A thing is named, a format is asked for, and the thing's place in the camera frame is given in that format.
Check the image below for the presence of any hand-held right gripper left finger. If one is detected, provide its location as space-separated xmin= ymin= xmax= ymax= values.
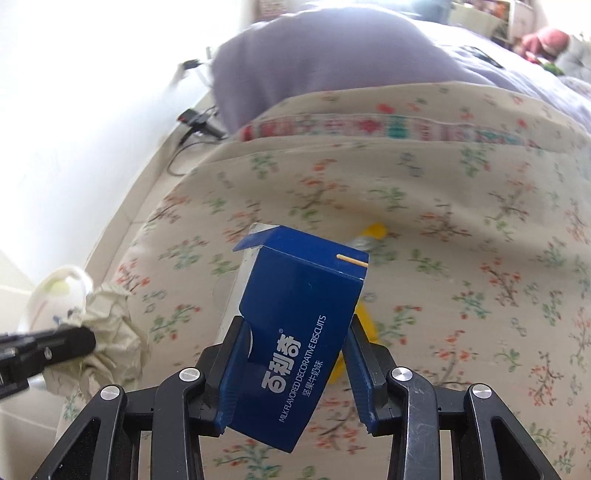
xmin=32 ymin=316 xmax=252 ymax=480

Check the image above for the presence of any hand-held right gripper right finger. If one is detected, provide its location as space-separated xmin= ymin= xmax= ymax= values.
xmin=346 ymin=314 xmax=566 ymax=480

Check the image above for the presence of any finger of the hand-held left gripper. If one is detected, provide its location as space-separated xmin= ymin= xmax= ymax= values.
xmin=0 ymin=367 xmax=35 ymax=398
xmin=0 ymin=326 xmax=97 ymax=371

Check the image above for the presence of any beige paper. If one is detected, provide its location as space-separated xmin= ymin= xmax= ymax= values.
xmin=44 ymin=281 xmax=151 ymax=398

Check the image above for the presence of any white trash bin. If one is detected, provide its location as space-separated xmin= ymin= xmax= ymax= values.
xmin=25 ymin=264 xmax=93 ymax=333

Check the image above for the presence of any blue biscuit box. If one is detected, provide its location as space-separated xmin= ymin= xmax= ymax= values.
xmin=225 ymin=223 xmax=371 ymax=454

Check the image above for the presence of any yellow plastic wrapper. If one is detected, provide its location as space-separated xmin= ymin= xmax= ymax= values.
xmin=330 ymin=223 xmax=389 ymax=384

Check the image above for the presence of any floral blanket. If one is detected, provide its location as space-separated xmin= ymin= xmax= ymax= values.
xmin=55 ymin=80 xmax=591 ymax=480

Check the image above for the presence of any black floor device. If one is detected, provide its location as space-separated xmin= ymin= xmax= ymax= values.
xmin=178 ymin=108 xmax=227 ymax=139

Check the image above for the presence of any purple pillow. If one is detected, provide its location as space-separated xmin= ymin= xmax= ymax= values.
xmin=210 ymin=21 xmax=504 ymax=134

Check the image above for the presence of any black flat object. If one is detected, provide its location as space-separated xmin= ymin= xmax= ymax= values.
xmin=462 ymin=45 xmax=505 ymax=69

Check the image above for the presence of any lavender bed sheet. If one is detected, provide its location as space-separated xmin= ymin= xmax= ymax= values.
xmin=438 ymin=23 xmax=591 ymax=134

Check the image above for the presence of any white bookshelf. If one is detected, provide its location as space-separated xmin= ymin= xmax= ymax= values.
xmin=450 ymin=0 xmax=541 ymax=47

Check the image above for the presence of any pink plush toy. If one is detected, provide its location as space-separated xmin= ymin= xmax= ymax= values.
xmin=522 ymin=28 xmax=571 ymax=58

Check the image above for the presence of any grey pillow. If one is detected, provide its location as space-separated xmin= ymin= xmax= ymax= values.
xmin=556 ymin=33 xmax=591 ymax=75

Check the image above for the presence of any black cable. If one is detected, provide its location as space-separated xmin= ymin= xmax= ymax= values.
xmin=166 ymin=131 xmax=218 ymax=178

